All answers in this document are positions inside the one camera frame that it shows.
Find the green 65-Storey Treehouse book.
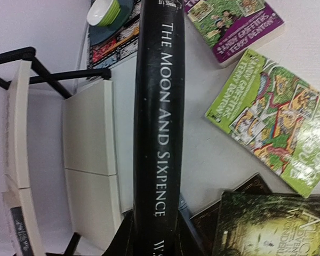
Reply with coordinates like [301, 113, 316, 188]
[205, 49, 320, 198]

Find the dark red black book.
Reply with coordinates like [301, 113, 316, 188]
[189, 173, 273, 256]

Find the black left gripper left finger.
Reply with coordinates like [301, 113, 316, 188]
[102, 210, 134, 256]

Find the green Alice in Wonderland book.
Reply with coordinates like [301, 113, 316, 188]
[212, 191, 320, 255]

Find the patterned fabric placemat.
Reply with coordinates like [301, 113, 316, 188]
[87, 1, 141, 69]

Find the black Moon and Sixpence book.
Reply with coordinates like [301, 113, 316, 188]
[133, 1, 185, 255]

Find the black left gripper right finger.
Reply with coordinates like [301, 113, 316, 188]
[178, 208, 207, 255]

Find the teal plate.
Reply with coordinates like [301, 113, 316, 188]
[88, 1, 140, 46]

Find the green white bowl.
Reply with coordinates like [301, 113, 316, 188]
[86, 0, 121, 26]

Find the purple 117-Storey Treehouse book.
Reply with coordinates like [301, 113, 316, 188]
[184, 0, 285, 67]

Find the floral Little Women book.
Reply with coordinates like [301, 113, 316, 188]
[5, 206, 34, 256]

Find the yellow handled knife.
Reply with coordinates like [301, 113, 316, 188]
[109, 27, 139, 51]

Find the dark blue Nineteen Eighty-Four book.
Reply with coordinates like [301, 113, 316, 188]
[179, 194, 192, 217]

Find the beige three-tier shelf rack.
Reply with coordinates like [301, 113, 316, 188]
[0, 46, 123, 256]

